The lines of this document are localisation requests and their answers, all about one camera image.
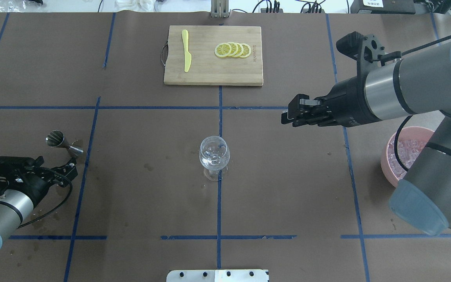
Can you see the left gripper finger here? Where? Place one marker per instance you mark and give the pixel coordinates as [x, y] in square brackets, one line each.
[66, 173]

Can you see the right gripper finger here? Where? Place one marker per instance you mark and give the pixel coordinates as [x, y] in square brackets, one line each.
[306, 119]
[303, 104]

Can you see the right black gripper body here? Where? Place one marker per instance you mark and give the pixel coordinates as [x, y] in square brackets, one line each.
[347, 101]

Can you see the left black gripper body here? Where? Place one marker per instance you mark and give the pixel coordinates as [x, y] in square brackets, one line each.
[36, 187]

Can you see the steel jigger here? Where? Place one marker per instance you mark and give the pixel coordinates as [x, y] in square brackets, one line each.
[56, 139]

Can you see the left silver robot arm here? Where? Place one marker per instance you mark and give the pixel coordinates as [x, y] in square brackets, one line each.
[15, 207]

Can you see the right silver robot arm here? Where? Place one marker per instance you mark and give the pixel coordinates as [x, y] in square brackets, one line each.
[389, 86]

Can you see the pink ice bowl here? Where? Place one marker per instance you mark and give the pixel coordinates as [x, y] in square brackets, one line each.
[414, 132]

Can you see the ice cubes pile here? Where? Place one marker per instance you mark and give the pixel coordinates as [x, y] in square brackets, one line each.
[408, 151]

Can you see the clear wine glass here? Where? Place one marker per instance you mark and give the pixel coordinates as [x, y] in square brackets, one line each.
[214, 155]

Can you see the bamboo cutting board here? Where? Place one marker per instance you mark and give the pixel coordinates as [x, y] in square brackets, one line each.
[208, 69]

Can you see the black box device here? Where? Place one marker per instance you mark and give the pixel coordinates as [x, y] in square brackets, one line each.
[382, 7]

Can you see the yellow plastic knife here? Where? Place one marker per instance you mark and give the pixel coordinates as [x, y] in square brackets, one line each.
[186, 52]

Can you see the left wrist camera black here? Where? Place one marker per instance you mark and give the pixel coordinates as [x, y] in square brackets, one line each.
[16, 171]

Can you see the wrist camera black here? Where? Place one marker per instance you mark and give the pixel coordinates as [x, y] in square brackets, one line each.
[367, 51]
[16, 171]

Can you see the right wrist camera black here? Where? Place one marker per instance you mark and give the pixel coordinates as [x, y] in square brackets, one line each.
[367, 51]

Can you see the aluminium frame post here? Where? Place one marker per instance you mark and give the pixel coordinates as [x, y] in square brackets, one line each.
[220, 9]

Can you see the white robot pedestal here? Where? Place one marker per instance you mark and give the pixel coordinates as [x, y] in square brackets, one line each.
[219, 275]

